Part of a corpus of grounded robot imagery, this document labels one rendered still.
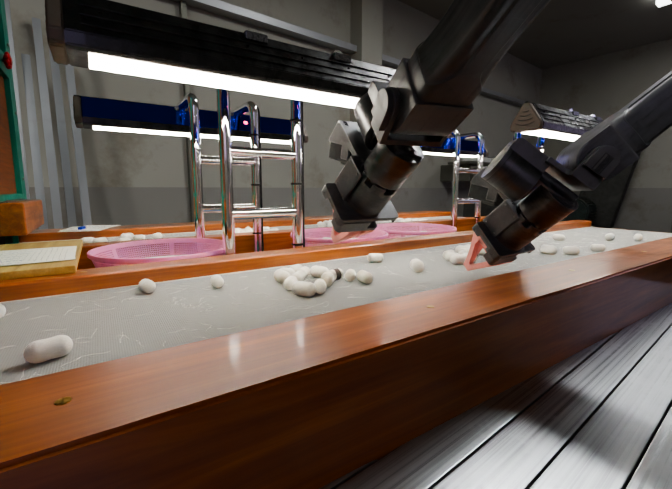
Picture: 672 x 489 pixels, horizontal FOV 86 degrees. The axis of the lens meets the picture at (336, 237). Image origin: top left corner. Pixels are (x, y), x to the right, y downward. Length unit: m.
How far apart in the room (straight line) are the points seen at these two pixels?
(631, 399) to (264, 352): 0.39
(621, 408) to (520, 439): 0.13
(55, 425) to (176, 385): 0.06
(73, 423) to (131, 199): 2.88
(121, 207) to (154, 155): 0.46
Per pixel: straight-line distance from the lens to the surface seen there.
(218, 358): 0.30
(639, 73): 7.69
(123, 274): 0.64
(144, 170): 3.13
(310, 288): 0.50
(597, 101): 7.75
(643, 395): 0.54
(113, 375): 0.30
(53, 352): 0.41
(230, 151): 0.72
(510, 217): 0.60
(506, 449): 0.38
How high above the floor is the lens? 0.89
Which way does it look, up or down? 8 degrees down
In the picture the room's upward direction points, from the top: straight up
